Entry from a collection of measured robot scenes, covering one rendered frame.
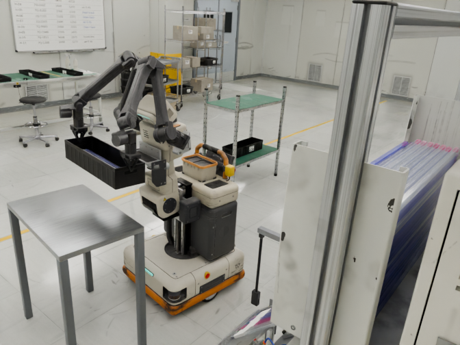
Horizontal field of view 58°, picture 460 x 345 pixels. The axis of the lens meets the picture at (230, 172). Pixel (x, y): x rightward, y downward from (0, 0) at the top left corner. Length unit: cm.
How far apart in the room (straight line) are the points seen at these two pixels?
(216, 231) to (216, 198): 24
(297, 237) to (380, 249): 13
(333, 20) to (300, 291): 1140
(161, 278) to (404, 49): 945
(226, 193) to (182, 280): 62
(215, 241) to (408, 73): 905
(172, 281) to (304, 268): 208
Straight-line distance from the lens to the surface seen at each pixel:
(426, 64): 1113
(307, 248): 64
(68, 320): 227
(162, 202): 256
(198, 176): 273
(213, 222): 269
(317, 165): 58
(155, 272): 280
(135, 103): 212
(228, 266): 293
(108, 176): 216
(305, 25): 1232
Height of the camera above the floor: 188
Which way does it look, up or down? 22 degrees down
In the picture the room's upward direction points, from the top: 4 degrees clockwise
